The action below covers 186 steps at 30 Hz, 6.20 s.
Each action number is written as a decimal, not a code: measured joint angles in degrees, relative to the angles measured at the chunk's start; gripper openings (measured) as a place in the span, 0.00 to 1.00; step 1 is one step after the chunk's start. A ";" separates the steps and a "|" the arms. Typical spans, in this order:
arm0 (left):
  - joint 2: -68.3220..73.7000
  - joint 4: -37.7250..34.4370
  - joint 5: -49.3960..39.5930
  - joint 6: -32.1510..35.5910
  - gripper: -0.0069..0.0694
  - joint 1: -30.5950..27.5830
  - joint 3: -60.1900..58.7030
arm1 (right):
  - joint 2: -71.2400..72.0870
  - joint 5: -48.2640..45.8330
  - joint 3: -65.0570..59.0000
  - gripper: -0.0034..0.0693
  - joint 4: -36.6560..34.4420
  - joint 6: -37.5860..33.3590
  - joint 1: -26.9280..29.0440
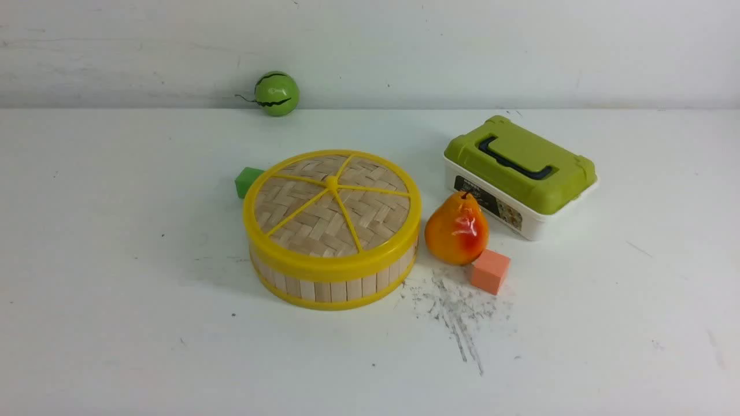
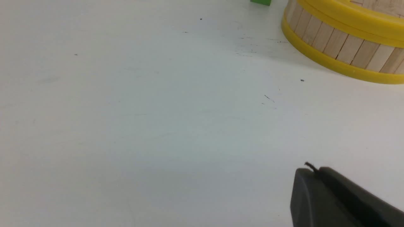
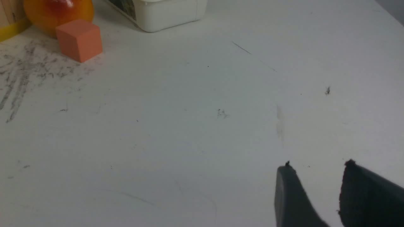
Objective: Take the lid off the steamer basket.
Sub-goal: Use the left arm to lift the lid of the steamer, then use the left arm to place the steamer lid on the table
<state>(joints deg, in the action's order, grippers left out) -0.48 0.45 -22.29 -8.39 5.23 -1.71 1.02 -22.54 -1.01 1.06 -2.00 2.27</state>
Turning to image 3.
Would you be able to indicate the orange red toy fruit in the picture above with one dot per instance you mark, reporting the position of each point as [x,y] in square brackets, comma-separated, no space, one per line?
[46,15]

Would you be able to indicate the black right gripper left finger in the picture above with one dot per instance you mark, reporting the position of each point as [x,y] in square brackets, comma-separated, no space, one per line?
[291,203]

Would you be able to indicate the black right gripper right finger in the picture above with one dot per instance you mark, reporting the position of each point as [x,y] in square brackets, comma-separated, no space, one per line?
[369,200]

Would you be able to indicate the wooden box with yellow edge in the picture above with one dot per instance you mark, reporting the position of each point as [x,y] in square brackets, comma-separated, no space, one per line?
[13,19]

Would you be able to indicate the orange foam cube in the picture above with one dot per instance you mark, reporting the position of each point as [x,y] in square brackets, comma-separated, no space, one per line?
[79,40]

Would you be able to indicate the white plastic container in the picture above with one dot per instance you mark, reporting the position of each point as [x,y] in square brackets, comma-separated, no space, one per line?
[155,15]

